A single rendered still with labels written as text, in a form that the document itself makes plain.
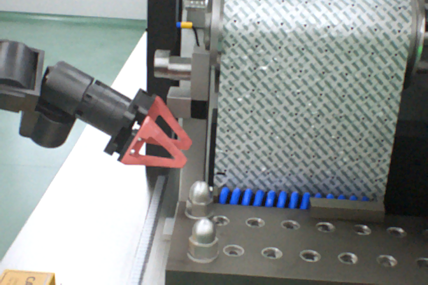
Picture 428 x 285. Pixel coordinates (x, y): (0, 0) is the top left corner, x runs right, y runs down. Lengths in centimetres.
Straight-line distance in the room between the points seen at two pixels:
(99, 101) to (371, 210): 37
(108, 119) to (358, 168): 34
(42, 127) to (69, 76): 9
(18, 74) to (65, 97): 6
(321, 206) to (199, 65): 26
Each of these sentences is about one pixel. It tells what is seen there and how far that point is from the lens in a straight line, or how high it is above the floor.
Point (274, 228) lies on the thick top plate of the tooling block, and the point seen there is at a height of 103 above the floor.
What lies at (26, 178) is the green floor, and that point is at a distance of 330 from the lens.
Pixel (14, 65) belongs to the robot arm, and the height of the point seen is 121.
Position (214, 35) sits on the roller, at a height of 125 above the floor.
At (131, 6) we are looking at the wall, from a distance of 656.
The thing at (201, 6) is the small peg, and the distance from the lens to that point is 87.
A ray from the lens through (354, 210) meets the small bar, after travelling 85.
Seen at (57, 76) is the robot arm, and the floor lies 119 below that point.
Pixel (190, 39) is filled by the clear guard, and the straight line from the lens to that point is 189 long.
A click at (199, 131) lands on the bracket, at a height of 108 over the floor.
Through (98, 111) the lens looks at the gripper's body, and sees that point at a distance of 82.
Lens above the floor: 143
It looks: 21 degrees down
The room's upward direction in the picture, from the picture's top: 3 degrees clockwise
